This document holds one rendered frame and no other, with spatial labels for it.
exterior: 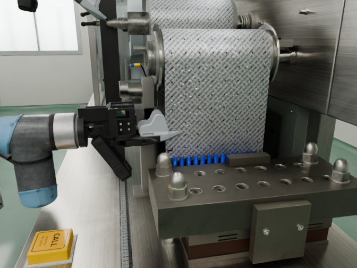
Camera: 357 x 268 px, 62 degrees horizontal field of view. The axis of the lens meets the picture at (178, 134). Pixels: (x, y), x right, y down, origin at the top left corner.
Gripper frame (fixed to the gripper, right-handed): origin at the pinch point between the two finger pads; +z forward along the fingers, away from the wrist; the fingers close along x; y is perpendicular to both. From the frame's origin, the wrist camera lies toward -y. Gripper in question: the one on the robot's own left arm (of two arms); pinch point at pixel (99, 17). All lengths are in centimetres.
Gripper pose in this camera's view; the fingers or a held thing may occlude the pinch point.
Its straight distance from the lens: 68.2
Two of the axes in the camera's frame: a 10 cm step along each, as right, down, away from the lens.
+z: 7.5, 5.7, 3.4
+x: -1.8, -3.2, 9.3
